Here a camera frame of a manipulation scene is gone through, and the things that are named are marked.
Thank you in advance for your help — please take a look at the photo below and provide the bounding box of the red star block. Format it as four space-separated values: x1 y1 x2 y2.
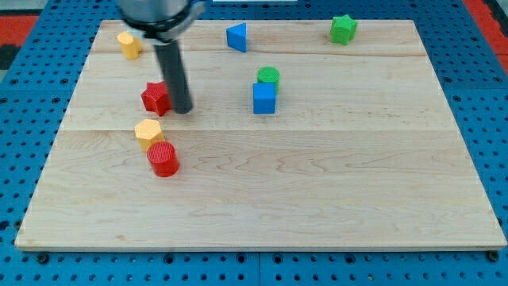
141 81 172 117

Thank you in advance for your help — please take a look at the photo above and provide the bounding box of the wooden board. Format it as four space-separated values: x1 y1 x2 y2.
15 20 506 252

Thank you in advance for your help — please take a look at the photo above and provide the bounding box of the red cylinder block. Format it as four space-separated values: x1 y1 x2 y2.
147 141 179 177

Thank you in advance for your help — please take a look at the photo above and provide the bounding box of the yellow rounded block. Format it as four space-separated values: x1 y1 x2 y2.
117 31 142 60

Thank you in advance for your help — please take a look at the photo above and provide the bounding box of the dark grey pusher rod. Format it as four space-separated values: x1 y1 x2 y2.
155 40 193 114

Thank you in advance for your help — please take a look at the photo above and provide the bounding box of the green star block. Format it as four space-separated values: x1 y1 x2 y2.
329 14 358 45

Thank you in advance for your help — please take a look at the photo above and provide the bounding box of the yellow hexagon block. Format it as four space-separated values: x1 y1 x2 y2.
134 119 165 152

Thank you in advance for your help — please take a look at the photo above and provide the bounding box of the blue cube block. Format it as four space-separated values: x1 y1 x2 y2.
252 83 276 114

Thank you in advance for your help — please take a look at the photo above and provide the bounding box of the blue triangle block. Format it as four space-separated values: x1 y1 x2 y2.
226 23 247 52

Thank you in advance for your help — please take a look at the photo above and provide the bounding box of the green cylinder block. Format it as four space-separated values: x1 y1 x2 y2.
256 66 280 93

